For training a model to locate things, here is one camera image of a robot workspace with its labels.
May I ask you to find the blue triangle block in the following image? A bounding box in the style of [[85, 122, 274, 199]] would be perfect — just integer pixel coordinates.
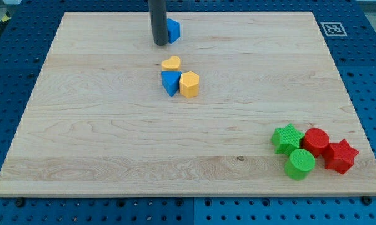
[[161, 71, 182, 97]]

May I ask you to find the yellow heart block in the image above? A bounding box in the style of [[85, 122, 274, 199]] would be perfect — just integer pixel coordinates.
[[161, 56, 181, 71]]

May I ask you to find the yellow hexagon block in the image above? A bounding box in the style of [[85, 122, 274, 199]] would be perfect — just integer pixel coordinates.
[[179, 71, 200, 98]]

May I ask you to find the light wooden board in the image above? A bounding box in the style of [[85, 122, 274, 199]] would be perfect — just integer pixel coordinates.
[[0, 12, 376, 198]]

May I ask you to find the blue cube block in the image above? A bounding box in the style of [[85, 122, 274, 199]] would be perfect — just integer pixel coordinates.
[[167, 18, 181, 44]]

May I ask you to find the green star block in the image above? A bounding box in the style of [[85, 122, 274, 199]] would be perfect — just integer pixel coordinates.
[[271, 124, 305, 156]]

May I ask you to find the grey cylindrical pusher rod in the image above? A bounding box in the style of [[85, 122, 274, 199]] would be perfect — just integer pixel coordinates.
[[148, 0, 168, 46]]

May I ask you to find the green cylinder block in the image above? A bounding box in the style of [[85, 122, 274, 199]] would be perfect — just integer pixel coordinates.
[[284, 149, 315, 181]]

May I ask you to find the red cylinder block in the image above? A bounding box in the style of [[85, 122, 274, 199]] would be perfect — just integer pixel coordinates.
[[300, 127, 329, 158]]

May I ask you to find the red star block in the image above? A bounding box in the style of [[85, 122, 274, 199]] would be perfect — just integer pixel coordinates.
[[322, 139, 359, 174]]

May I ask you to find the white fiducial marker tag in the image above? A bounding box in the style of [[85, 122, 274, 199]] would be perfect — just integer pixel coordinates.
[[320, 22, 347, 37]]

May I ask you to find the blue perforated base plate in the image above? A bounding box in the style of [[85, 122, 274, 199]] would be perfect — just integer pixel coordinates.
[[0, 1, 376, 224]]

